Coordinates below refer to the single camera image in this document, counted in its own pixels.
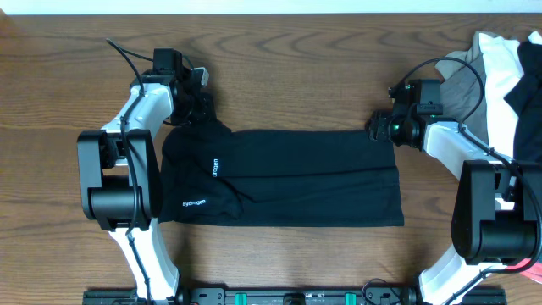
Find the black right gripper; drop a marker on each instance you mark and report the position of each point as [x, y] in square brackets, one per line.
[378, 130]

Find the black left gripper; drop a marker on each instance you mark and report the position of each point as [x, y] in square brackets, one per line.
[205, 110]

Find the black polo shirt with logo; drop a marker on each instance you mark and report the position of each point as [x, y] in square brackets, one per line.
[215, 176]

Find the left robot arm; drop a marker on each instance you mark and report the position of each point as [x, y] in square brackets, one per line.
[121, 188]

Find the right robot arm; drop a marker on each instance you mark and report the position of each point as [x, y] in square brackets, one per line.
[496, 221]

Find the white garment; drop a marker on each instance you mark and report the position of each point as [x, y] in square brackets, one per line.
[503, 71]

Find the red and grey garment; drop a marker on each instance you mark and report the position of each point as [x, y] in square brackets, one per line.
[534, 273]

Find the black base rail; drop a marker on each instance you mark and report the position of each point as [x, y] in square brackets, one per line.
[220, 296]

